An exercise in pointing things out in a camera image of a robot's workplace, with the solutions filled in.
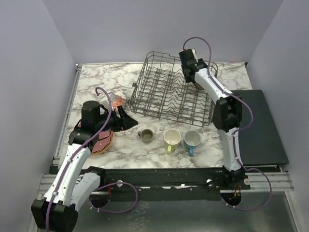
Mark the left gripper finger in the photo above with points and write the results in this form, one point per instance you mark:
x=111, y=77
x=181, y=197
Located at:
x=121, y=112
x=129, y=122

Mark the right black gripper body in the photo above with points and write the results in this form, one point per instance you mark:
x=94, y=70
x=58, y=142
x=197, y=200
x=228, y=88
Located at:
x=188, y=79

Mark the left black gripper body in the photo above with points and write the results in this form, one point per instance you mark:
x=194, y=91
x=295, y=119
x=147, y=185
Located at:
x=114, y=123

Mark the red blue patterned bowl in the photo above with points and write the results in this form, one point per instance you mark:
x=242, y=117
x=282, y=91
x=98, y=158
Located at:
x=116, y=101

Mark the small grey mug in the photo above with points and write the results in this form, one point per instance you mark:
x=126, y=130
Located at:
x=146, y=135

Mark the dark brown patterned bowl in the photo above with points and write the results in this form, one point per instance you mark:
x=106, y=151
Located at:
x=199, y=87

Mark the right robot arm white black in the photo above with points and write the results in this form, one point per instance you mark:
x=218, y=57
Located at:
x=227, y=113

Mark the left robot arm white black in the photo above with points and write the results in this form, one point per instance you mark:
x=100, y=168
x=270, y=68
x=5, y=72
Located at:
x=58, y=209

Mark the tan plate under pink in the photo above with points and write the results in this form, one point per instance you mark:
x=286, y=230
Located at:
x=107, y=147

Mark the yellow cream mug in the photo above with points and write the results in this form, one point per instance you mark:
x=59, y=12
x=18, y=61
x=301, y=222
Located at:
x=171, y=140

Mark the blue mug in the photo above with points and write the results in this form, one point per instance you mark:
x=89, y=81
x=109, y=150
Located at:
x=191, y=140

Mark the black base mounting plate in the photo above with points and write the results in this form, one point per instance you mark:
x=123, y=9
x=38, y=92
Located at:
x=175, y=184

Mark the dark blue box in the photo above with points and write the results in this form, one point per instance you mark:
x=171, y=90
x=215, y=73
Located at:
x=260, y=144

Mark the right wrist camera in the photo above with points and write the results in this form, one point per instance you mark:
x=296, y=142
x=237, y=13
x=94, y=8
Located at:
x=188, y=54

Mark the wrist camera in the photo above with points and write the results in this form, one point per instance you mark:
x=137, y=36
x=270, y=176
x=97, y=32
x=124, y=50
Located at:
x=105, y=102
x=188, y=54

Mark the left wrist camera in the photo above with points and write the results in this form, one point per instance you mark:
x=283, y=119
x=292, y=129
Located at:
x=105, y=102

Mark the grey wire dish rack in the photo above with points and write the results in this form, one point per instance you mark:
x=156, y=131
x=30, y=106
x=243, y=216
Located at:
x=161, y=91

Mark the aluminium rail frame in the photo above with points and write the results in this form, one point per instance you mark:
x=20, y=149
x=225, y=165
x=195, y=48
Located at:
x=59, y=153

